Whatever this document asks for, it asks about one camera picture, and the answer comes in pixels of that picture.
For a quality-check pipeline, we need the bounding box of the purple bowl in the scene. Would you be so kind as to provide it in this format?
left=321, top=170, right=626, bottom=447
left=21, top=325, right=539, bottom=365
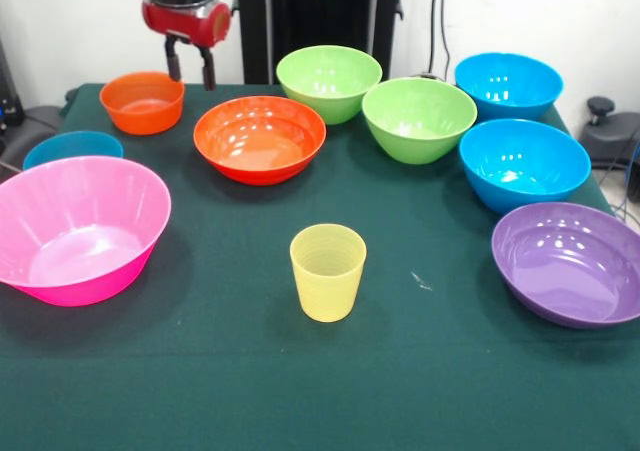
left=490, top=201, right=640, bottom=330

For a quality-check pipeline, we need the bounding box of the large orange-red bowl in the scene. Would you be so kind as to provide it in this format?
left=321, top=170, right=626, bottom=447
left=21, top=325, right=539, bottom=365
left=193, top=95, right=328, bottom=187

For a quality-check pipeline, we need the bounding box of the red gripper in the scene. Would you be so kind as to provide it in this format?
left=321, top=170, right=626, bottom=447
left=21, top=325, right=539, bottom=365
left=141, top=0, right=234, bottom=92

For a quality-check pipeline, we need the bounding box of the black equipment box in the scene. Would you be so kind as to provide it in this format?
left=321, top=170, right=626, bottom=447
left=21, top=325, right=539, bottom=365
left=0, top=40, right=26, bottom=127

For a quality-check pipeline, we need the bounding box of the large pink bowl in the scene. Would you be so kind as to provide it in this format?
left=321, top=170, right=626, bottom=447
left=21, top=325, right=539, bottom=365
left=0, top=155, right=173, bottom=308

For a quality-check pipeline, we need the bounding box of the green bowl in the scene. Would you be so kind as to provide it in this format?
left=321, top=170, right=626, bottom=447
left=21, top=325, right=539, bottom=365
left=275, top=44, right=384, bottom=126
left=361, top=77, right=478, bottom=166

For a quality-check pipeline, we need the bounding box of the small blue bowl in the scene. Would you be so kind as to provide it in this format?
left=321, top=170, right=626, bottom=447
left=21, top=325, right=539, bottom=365
left=22, top=130, right=125, bottom=171

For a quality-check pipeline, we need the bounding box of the dark green tablecloth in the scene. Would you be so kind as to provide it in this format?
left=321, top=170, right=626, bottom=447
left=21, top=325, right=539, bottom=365
left=0, top=81, right=640, bottom=451

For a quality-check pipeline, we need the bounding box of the black hanging cable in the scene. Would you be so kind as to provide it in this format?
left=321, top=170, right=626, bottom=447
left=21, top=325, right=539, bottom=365
left=427, top=0, right=453, bottom=80

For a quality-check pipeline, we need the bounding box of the yellow plastic cup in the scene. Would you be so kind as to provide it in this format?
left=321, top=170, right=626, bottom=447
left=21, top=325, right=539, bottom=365
left=289, top=223, right=368, bottom=323

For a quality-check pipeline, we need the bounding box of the small orange bowl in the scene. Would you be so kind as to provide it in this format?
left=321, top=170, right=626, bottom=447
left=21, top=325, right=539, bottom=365
left=98, top=71, right=186, bottom=136

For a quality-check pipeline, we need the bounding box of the black stand with knob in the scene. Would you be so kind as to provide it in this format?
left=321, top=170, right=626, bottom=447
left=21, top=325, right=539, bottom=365
left=579, top=95, right=640, bottom=165

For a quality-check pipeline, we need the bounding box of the large blue bowl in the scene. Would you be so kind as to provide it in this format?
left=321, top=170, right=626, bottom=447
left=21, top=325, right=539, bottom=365
left=453, top=52, right=565, bottom=122
left=458, top=118, right=592, bottom=216

